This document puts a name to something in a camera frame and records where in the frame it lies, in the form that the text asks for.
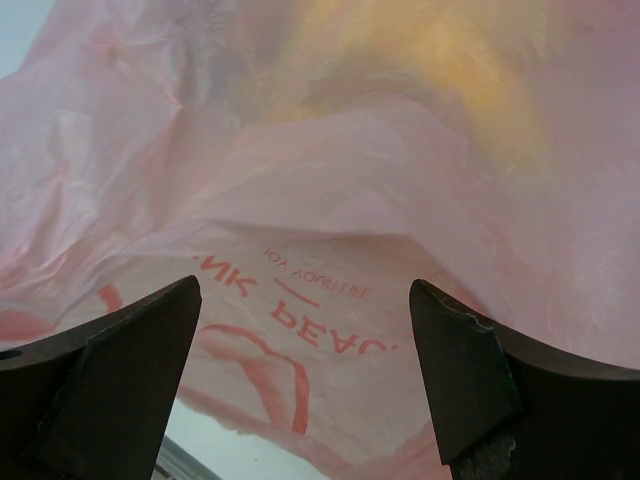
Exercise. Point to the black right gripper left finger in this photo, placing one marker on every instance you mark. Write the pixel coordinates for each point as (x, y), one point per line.
(93, 402)

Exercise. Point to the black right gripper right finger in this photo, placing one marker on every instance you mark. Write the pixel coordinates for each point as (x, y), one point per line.
(506, 406)

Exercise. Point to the pink plastic bag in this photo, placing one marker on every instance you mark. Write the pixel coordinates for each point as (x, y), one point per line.
(307, 162)

